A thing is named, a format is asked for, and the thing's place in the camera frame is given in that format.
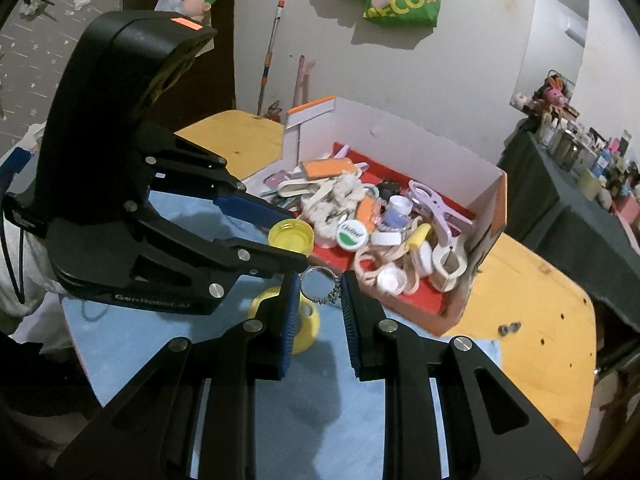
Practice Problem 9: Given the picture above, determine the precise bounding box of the yellow bottle cap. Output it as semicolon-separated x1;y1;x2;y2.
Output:
268;219;316;256

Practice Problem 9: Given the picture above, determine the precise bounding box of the black cable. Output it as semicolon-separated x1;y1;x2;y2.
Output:
0;197;26;305

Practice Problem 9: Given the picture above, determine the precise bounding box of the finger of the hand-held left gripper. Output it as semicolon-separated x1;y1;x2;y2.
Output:
122;200;310;291
140;122;301;233

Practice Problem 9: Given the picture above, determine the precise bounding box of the yellow plastic ring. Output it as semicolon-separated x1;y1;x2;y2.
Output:
248;285;321;356

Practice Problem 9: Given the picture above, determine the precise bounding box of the yellow curved plastic piece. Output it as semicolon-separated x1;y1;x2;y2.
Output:
405;222;432;252

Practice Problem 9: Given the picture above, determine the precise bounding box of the pink plush bunny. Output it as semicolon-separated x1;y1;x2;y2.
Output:
542;74;572;108

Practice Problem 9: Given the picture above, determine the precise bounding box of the white air conditioner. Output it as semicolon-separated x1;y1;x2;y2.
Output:
565;15;591;43

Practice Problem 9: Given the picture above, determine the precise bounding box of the silver jewelled ring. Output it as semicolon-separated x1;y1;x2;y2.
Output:
299;266;343;305

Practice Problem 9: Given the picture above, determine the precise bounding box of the blue fleece towel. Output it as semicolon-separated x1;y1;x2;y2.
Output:
60;187;503;480

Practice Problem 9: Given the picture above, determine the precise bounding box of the broom stick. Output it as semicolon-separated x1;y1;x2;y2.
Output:
256;0;286;116

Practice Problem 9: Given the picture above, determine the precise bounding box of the cardboard box with orange flaps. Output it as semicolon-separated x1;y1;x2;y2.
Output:
250;95;508;338

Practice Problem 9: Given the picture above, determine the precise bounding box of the green cloth covered table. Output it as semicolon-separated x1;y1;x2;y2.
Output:
497;130;640;306

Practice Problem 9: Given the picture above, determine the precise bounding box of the white knotted rope toy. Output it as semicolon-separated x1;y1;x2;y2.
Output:
299;172;368;241

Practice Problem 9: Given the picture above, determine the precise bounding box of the orange and white brush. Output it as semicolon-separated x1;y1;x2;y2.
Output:
357;195;381;233

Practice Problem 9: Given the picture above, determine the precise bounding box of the row of jars and bottles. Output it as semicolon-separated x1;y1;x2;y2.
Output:
510;90;640;231

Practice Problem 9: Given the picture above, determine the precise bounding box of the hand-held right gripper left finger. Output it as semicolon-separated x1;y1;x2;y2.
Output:
55;270;303;480

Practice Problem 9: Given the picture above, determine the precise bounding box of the plain white cap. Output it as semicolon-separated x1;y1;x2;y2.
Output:
375;265;406;295

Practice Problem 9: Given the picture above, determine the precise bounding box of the cream clothes peg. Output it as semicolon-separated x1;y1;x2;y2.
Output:
432;232;468;293

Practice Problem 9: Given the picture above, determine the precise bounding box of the orange sponge block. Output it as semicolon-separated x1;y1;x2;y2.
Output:
300;158;353;181

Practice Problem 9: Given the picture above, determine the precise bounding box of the grey star pattern cloth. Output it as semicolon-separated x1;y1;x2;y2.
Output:
0;0;126;126

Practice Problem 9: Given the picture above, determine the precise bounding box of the large purple clothes peg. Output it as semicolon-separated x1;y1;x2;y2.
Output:
407;180;476;233

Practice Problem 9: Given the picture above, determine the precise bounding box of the white cap with green label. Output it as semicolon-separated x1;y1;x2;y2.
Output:
334;220;371;251

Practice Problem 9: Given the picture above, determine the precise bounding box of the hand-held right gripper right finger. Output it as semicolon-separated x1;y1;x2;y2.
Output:
340;270;586;480

